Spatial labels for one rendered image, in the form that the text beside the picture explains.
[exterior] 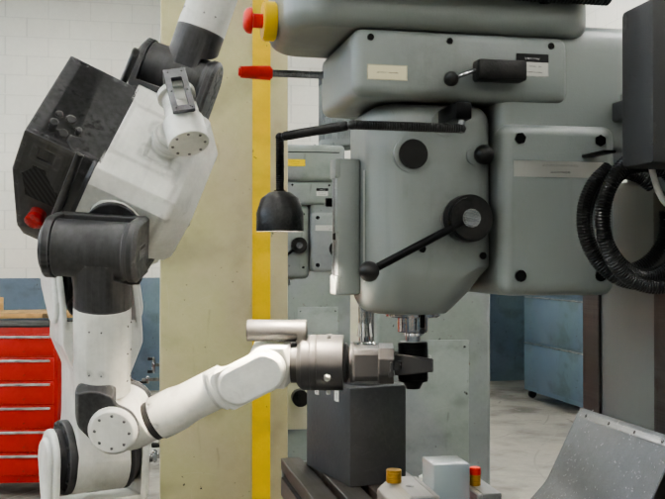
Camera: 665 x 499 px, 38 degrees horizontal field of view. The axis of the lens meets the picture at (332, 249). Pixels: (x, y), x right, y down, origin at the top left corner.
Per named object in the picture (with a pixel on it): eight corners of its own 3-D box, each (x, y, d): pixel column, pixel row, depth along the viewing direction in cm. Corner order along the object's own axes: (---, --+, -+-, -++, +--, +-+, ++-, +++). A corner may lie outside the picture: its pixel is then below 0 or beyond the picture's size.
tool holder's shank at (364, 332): (359, 342, 188) (359, 284, 188) (354, 341, 191) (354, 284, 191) (375, 342, 189) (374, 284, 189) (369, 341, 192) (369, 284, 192)
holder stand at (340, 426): (348, 487, 181) (348, 381, 182) (306, 464, 202) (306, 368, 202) (406, 481, 186) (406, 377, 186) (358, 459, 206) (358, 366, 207)
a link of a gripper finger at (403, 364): (432, 374, 150) (393, 374, 150) (432, 354, 150) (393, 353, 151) (433, 376, 149) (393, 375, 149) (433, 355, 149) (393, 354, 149)
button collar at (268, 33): (265, 36, 145) (265, -4, 145) (259, 45, 151) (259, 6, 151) (278, 37, 146) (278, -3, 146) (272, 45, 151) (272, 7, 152)
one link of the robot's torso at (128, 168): (-29, 267, 169) (12, 141, 143) (47, 141, 191) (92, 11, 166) (129, 337, 175) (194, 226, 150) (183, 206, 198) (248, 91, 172)
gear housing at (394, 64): (353, 95, 138) (353, 25, 139) (320, 119, 162) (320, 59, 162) (570, 103, 146) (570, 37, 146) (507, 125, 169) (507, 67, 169)
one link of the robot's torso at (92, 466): (40, 492, 190) (35, 256, 195) (127, 481, 199) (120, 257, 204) (61, 501, 177) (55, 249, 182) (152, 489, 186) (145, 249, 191)
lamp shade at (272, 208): (246, 231, 147) (246, 190, 147) (285, 232, 151) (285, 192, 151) (274, 230, 141) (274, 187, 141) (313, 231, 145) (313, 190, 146)
